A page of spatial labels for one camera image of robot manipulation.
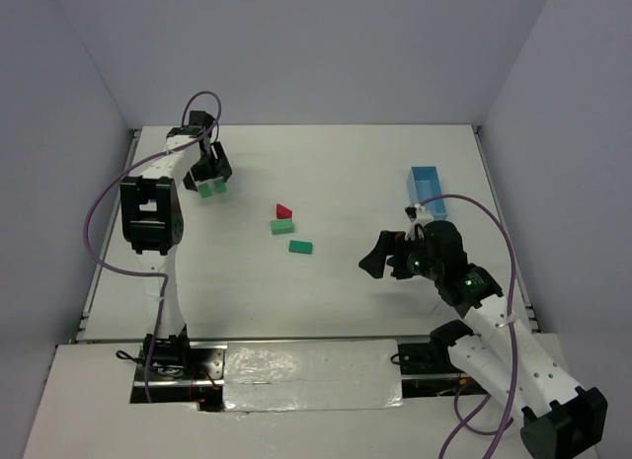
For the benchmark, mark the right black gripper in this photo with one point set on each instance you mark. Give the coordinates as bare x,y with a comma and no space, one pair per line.
395,257

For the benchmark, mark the dark green rectangular block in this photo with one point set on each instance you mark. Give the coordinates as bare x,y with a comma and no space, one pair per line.
300,247

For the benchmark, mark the blue plastic box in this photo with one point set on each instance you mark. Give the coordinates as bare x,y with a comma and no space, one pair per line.
423,183

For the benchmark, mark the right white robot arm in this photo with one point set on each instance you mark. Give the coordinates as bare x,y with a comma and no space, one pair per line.
559,418

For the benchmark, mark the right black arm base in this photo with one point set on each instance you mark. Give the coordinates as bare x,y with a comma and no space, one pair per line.
424,365

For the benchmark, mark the silver tape patch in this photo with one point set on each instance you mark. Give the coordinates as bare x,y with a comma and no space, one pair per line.
311,376

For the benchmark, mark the light green rectangular block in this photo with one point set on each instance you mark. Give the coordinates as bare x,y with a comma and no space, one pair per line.
282,226

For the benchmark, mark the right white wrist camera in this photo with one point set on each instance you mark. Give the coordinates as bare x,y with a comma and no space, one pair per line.
419,216

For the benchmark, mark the red triangular wood block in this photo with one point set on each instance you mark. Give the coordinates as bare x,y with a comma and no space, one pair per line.
283,212

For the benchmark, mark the small green cube block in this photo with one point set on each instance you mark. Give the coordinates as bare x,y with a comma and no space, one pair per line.
204,190

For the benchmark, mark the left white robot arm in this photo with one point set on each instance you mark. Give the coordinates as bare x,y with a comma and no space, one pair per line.
152,218

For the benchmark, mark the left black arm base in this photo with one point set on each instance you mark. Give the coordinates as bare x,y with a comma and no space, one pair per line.
174,370

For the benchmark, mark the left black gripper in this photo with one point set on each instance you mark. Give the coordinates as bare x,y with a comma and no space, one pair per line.
208,172

